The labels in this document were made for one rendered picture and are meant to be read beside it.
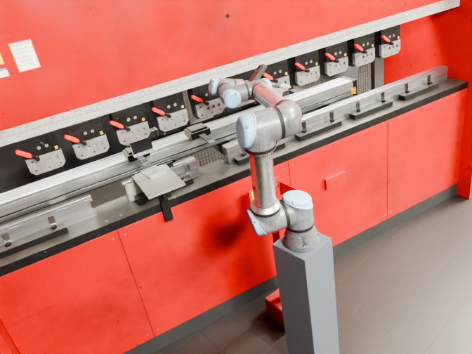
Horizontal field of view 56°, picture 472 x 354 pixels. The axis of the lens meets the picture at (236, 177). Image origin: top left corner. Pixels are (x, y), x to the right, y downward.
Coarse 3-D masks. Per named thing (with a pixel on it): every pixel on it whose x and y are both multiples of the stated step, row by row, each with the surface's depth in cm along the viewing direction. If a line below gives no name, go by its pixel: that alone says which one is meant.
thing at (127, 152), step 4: (128, 148) 238; (124, 152) 236; (128, 152) 233; (124, 156) 240; (128, 156) 232; (132, 156) 233; (140, 156) 233; (144, 156) 236; (128, 160) 234; (132, 160) 233; (140, 160) 229; (144, 160) 228; (144, 164) 223; (148, 164) 223
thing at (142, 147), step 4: (148, 136) 212; (140, 140) 211; (144, 140) 212; (148, 140) 213; (132, 144) 210; (136, 144) 211; (140, 144) 212; (144, 144) 213; (148, 144) 214; (132, 148) 211; (136, 148) 212; (140, 148) 213; (144, 148) 214; (148, 148) 215; (132, 152) 213; (136, 152) 213; (140, 152) 215; (144, 152) 215; (148, 152) 216; (136, 156) 214
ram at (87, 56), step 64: (0, 0) 162; (64, 0) 172; (128, 0) 183; (192, 0) 196; (256, 0) 210; (320, 0) 227; (384, 0) 246; (64, 64) 180; (128, 64) 193; (192, 64) 207; (256, 64) 222; (0, 128) 178
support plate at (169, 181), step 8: (160, 168) 218; (168, 168) 217; (136, 176) 214; (144, 176) 213; (160, 176) 210; (168, 176) 209; (176, 176) 207; (144, 184) 206; (152, 184) 204; (160, 184) 203; (168, 184) 202; (176, 184) 201; (184, 184) 200; (144, 192) 199; (152, 192) 197; (160, 192) 196
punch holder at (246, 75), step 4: (244, 72) 221; (248, 72) 222; (252, 72) 223; (232, 76) 218; (236, 76) 219; (240, 76) 220; (244, 76) 222; (248, 76) 222; (248, 80) 223; (248, 100) 227; (252, 100) 229; (240, 104) 226; (244, 104) 227
